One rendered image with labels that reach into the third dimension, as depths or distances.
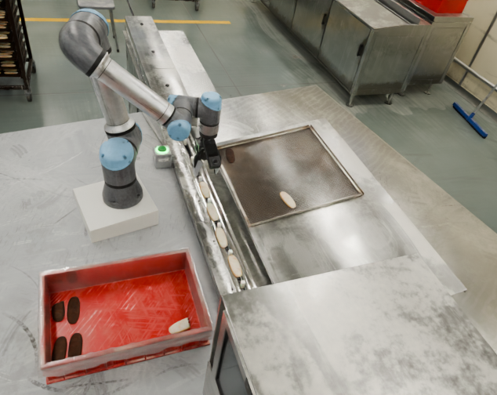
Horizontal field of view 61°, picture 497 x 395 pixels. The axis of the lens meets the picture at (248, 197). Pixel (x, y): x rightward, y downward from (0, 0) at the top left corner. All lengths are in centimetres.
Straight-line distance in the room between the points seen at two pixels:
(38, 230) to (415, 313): 130
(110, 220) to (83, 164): 44
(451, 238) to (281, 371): 135
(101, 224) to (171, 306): 40
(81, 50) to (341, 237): 107
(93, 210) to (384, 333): 113
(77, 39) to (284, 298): 95
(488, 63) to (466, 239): 355
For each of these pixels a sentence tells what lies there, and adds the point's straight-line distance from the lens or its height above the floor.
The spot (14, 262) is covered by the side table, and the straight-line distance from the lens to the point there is 165.
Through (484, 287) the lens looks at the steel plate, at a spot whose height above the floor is 82.
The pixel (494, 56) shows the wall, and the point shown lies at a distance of 540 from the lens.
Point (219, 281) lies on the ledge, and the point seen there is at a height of 86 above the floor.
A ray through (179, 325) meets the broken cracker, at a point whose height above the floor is 83.
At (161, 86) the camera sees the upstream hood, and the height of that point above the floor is 92.
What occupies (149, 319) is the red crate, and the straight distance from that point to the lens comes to 144.
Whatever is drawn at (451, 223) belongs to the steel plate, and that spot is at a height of 82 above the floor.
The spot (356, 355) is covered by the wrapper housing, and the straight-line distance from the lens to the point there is 92.
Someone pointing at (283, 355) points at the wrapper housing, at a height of 130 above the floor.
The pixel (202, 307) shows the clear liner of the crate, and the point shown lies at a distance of 135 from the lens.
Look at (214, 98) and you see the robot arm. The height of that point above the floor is 129.
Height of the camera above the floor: 206
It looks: 42 degrees down
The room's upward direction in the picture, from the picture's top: 11 degrees clockwise
